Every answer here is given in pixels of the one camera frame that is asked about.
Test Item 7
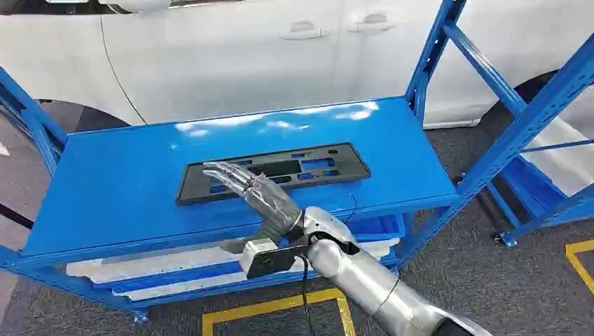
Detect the white car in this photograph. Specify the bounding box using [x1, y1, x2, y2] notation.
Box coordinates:
[0, 0, 594, 132]

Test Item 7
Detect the black camera cable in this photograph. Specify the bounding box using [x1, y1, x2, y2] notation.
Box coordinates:
[296, 253, 317, 336]

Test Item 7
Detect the black plastic plate panel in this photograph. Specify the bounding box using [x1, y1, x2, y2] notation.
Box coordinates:
[175, 142, 372, 207]

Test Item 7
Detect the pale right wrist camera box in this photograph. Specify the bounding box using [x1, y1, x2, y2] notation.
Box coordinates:
[239, 237, 310, 281]

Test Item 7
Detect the blue metal rack with casters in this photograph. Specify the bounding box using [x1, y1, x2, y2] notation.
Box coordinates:
[486, 139, 594, 248]

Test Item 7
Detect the blue metal shelf rack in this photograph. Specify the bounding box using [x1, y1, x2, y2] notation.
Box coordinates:
[0, 0, 594, 324]

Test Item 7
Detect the white car door handle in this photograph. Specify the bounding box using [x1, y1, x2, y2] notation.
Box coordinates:
[279, 20, 331, 41]
[347, 12, 398, 34]

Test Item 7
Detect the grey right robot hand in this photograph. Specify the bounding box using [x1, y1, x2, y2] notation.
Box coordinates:
[202, 161, 305, 255]

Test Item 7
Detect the white foam sheet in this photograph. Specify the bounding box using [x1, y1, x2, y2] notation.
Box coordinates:
[66, 237, 401, 285]
[125, 271, 254, 302]

